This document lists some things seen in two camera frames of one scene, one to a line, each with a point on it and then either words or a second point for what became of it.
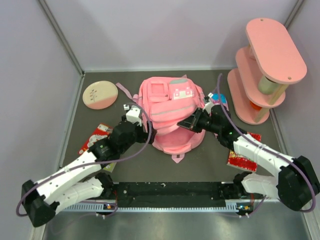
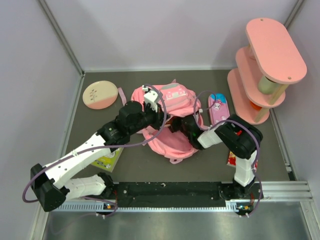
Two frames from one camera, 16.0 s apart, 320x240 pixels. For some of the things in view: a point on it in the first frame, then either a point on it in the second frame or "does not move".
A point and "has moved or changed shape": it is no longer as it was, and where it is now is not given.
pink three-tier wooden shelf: [269, 62] does not move
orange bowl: [255, 106] does not move
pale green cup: [267, 86] does not move
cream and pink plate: [99, 94] does not move
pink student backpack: [167, 100] has moved or changed shape
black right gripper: [191, 122] → [173, 126]
